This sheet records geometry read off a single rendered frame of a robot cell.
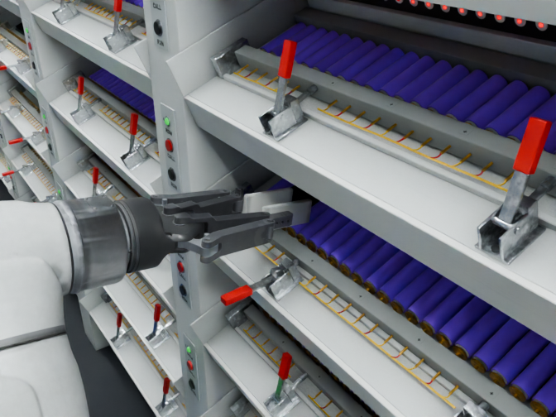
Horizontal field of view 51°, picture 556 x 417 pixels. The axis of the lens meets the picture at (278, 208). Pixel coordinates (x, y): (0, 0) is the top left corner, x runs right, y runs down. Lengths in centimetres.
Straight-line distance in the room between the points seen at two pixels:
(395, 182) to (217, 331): 51
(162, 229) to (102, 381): 113
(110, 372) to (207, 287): 87
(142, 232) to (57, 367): 15
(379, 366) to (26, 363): 32
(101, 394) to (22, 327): 114
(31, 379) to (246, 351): 44
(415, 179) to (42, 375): 34
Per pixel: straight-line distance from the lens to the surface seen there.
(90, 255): 56
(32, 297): 53
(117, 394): 165
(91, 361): 176
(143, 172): 100
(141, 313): 132
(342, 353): 62
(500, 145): 47
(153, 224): 59
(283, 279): 68
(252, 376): 87
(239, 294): 65
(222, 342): 92
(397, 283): 63
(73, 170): 150
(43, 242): 54
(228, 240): 61
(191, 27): 73
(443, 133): 50
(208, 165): 79
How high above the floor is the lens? 115
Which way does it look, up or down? 28 degrees down
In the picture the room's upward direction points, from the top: straight up
